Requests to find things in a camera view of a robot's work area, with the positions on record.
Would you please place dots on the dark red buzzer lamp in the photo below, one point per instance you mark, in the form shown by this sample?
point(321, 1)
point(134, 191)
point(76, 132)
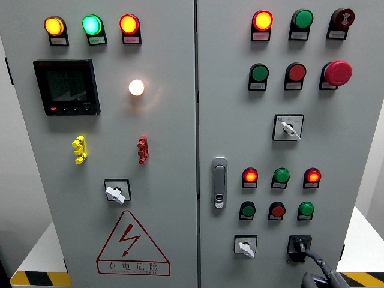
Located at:
point(343, 17)

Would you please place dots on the grey cabinet door with lock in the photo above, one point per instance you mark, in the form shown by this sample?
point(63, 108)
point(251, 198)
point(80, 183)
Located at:
point(240, 135)

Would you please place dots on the large red stop button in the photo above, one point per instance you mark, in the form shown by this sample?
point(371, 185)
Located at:
point(338, 73)

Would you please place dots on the small green round lamp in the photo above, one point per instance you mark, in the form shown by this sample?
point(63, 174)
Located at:
point(306, 209)
point(281, 175)

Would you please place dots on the small red round lamp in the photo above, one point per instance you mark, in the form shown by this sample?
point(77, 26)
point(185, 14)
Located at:
point(313, 176)
point(250, 176)

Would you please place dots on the large yellow round lamp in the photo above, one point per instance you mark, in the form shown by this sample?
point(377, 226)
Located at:
point(54, 26)

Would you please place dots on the large green round lamp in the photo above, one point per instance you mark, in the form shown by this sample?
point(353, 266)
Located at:
point(92, 25)
point(303, 19)

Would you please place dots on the silver door lock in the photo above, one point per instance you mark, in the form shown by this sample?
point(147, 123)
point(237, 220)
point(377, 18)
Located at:
point(219, 183)

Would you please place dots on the red warning triangle sticker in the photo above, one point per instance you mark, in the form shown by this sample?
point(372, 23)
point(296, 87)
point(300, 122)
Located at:
point(132, 265)

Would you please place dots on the grey cabinet door with display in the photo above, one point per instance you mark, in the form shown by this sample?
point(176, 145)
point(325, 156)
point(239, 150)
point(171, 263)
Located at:
point(168, 135)

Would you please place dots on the black yellow striped tape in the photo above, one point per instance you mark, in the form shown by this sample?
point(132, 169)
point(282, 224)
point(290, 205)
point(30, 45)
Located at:
point(42, 279)
point(366, 279)

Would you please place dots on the turn switch black knob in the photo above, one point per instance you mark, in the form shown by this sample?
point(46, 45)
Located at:
point(295, 244)

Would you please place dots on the small green push button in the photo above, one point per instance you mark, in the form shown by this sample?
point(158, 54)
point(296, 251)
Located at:
point(248, 210)

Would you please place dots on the small white label plate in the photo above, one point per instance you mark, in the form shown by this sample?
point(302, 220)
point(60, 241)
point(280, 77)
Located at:
point(293, 86)
point(298, 35)
point(275, 218)
point(327, 85)
point(257, 86)
point(260, 36)
point(249, 185)
point(278, 185)
point(304, 217)
point(97, 40)
point(310, 185)
point(246, 217)
point(132, 40)
point(58, 41)
point(336, 34)

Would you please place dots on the small red push button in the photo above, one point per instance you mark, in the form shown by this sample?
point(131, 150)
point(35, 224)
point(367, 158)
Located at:
point(277, 211)

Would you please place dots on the large red push button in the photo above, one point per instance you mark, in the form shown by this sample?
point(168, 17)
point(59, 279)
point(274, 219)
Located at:
point(296, 72)

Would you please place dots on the white round lamp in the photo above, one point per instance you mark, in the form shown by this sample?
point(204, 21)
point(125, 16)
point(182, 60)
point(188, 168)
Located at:
point(136, 87)

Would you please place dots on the black door hinge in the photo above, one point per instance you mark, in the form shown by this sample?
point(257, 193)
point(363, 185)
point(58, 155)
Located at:
point(9, 71)
point(65, 265)
point(342, 252)

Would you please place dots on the black digital display meter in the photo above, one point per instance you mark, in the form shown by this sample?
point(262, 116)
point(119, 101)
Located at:
point(67, 86)

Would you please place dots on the large red round lamp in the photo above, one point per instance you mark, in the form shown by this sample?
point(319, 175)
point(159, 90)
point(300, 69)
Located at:
point(262, 20)
point(129, 24)

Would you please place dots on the large green push button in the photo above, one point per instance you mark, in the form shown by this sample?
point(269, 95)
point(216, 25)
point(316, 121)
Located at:
point(259, 73)

